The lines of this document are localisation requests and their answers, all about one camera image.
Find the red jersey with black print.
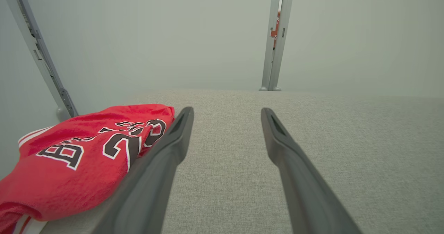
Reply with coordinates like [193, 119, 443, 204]
[0, 104, 175, 234]

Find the grey slotted partition post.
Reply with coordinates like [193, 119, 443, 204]
[0, 0, 79, 122]

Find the orange red object behind partition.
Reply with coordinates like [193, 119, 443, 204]
[271, 11, 281, 49]

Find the grey double partition post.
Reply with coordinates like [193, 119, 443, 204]
[259, 0, 295, 91]

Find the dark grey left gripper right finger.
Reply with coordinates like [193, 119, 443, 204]
[261, 107, 362, 234]

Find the red basketball jersey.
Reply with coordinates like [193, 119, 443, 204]
[12, 125, 56, 234]

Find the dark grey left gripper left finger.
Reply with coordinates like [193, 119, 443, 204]
[91, 106, 194, 234]

